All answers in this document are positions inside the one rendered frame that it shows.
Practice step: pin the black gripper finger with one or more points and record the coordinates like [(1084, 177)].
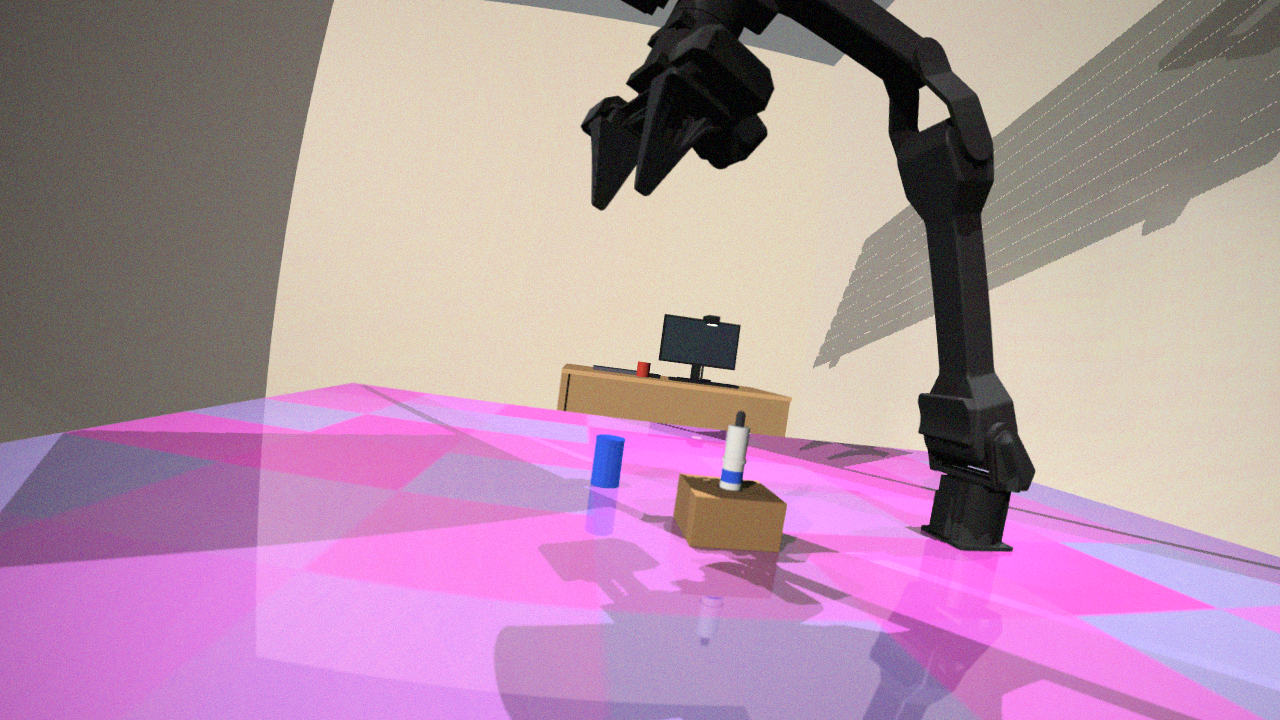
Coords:
[(614, 156), (679, 113)]

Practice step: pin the dark blue cylinder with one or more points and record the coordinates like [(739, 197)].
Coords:
[(607, 461)]

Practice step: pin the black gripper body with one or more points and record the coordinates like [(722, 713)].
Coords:
[(701, 46)]

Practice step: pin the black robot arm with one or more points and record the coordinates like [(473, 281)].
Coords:
[(947, 171)]

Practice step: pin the white marker with blue band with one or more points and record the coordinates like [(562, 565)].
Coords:
[(734, 458)]

